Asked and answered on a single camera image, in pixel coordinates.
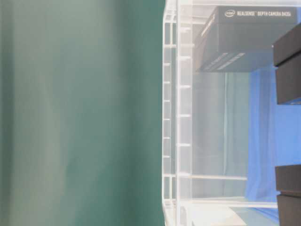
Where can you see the black camera box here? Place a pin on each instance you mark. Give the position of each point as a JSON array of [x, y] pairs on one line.
[[239, 39], [287, 60], [288, 183]]

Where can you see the clear plastic storage case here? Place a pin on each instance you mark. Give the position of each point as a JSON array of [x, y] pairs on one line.
[[205, 127]]

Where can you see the green table cloth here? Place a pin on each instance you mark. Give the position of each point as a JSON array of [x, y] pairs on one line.
[[80, 112]]

